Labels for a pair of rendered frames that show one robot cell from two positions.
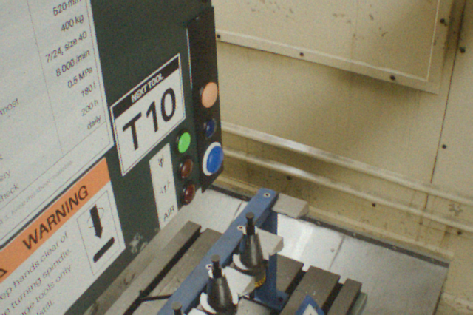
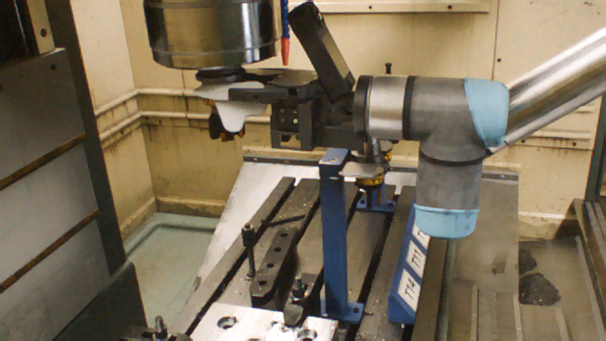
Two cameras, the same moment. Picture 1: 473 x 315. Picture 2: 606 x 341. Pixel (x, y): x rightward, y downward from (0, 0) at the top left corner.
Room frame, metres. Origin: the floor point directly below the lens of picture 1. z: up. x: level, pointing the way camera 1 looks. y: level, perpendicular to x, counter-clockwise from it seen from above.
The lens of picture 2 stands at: (-0.32, 0.42, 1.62)
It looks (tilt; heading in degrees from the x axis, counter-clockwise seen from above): 24 degrees down; 346
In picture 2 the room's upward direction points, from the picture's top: 3 degrees counter-clockwise
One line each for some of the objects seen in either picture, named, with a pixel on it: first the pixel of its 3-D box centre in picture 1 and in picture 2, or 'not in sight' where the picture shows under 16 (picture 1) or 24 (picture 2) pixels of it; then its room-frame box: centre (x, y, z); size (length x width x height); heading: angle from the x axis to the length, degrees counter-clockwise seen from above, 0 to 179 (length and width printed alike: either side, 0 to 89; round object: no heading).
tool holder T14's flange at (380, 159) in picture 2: not in sight; (369, 157); (0.55, 0.09, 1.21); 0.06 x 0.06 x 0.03
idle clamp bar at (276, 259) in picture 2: not in sight; (275, 270); (0.67, 0.26, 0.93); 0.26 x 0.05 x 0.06; 153
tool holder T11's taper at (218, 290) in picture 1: (218, 285); not in sight; (0.64, 0.03, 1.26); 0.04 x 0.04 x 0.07
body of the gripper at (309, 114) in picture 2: not in sight; (320, 108); (0.31, 0.24, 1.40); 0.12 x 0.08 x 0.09; 58
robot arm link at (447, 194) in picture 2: not in sight; (447, 183); (0.24, 0.10, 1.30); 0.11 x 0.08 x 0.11; 152
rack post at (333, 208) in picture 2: not in sight; (335, 248); (0.53, 0.17, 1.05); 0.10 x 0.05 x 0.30; 58
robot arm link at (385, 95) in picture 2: not in sight; (387, 105); (0.27, 0.17, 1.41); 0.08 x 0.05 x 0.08; 148
